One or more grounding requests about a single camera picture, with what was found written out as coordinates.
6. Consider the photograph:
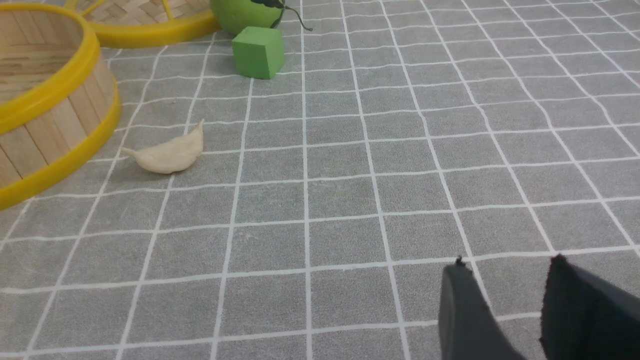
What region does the green foam cube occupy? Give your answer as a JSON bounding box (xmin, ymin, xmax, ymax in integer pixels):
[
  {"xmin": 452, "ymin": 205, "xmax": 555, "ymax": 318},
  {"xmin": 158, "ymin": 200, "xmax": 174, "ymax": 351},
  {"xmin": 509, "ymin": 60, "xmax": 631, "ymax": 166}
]
[{"xmin": 231, "ymin": 26, "xmax": 286, "ymax": 80}]

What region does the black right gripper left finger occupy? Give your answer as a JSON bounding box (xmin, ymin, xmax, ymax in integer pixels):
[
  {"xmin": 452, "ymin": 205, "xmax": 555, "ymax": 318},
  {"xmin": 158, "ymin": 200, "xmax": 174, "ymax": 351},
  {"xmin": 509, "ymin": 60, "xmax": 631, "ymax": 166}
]
[{"xmin": 438, "ymin": 256, "xmax": 524, "ymax": 360}]

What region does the green toy watermelon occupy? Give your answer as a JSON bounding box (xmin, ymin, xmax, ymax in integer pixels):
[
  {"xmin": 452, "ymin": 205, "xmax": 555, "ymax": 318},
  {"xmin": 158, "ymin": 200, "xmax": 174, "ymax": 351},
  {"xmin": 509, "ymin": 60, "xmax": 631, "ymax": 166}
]
[{"xmin": 209, "ymin": 0, "xmax": 313, "ymax": 35}]

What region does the white dumpling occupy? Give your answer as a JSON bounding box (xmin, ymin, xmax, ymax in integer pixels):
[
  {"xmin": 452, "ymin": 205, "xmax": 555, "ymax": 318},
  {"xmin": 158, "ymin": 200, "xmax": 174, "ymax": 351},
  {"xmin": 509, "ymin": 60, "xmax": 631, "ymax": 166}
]
[{"xmin": 121, "ymin": 120, "xmax": 205, "ymax": 174}]

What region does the bamboo steamer tray yellow rim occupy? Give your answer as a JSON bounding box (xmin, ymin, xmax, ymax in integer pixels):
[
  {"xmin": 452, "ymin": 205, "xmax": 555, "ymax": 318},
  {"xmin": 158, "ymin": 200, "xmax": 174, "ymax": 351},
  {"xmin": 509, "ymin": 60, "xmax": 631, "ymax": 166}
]
[{"xmin": 0, "ymin": 2, "xmax": 122, "ymax": 209}]

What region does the grey checked tablecloth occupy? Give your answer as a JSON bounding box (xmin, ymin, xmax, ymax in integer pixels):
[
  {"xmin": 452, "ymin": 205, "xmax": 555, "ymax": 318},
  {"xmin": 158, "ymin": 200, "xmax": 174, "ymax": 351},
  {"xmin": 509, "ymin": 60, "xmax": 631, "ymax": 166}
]
[{"xmin": 1, "ymin": 0, "xmax": 640, "ymax": 360}]

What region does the woven bamboo steamer lid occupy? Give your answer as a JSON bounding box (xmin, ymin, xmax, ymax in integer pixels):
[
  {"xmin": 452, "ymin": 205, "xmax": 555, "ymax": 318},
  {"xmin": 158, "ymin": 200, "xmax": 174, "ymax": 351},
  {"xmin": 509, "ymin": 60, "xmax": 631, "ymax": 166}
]
[{"xmin": 64, "ymin": 0, "xmax": 221, "ymax": 49}]

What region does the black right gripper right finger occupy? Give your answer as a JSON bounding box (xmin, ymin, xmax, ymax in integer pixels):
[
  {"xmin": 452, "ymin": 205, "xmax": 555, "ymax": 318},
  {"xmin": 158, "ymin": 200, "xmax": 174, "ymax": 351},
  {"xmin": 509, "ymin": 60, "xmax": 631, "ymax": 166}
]
[{"xmin": 540, "ymin": 255, "xmax": 640, "ymax": 360}]

